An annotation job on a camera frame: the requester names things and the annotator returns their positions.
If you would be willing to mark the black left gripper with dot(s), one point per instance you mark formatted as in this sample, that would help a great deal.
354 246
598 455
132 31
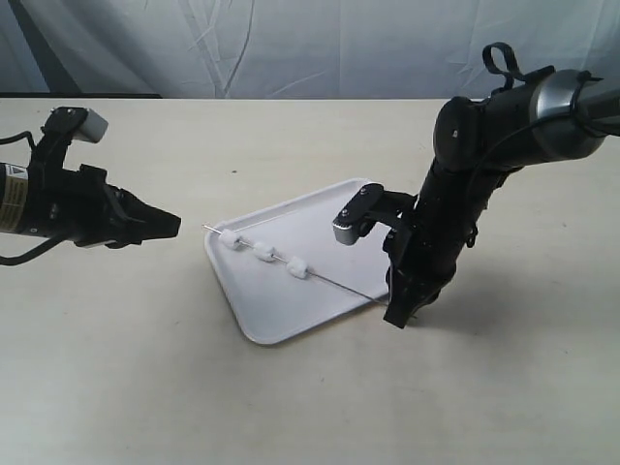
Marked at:
81 207

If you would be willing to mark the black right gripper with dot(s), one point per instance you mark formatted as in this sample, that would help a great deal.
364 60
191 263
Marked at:
423 251

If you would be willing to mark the thin metal skewer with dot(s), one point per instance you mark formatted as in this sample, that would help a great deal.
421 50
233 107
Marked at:
312 273

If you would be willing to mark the white marshmallow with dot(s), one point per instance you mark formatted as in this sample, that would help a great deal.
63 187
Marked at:
264 252

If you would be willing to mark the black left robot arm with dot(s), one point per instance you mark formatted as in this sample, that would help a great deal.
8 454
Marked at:
14 188

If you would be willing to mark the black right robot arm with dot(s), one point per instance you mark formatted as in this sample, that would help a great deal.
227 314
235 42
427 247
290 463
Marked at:
477 145

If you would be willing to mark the white rectangular plastic tray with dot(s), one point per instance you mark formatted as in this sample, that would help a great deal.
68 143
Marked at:
271 306

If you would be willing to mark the white backdrop curtain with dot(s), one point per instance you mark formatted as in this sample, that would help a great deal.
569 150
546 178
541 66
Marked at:
293 49

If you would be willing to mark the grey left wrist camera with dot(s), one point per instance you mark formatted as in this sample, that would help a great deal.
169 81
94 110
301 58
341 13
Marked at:
83 124

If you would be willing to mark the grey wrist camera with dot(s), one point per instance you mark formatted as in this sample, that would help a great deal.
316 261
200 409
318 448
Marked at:
83 124
354 220

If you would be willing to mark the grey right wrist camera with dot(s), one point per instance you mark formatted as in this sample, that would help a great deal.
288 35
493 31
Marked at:
354 220

